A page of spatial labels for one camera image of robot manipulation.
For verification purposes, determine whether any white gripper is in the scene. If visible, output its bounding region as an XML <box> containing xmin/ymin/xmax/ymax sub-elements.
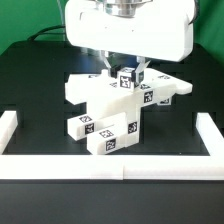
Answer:
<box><xmin>65</xmin><ymin>0</ymin><xmax>194</xmax><ymax>83</ymax></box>

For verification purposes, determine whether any white nut cube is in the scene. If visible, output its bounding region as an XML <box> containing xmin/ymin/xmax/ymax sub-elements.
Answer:
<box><xmin>156</xmin><ymin>97</ymin><xmax>172</xmax><ymax>106</ymax></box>
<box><xmin>118</xmin><ymin>67</ymin><xmax>137</xmax><ymax>92</ymax></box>

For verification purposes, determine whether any white chair back frame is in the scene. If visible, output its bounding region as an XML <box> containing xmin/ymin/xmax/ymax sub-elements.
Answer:
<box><xmin>65</xmin><ymin>68</ymin><xmax>193</xmax><ymax>118</ymax></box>

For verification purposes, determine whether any white chair seat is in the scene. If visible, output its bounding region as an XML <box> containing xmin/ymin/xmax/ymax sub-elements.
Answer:
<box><xmin>87</xmin><ymin>95</ymin><xmax>142</xmax><ymax>142</ymax></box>

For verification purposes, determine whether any white U-shaped fence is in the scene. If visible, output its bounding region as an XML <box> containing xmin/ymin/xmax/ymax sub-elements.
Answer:
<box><xmin>0</xmin><ymin>111</ymin><xmax>224</xmax><ymax>180</ymax></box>

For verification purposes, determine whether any black cable with connector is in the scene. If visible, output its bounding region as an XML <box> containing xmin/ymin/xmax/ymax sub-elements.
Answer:
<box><xmin>27</xmin><ymin>24</ymin><xmax>68</xmax><ymax>42</ymax></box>

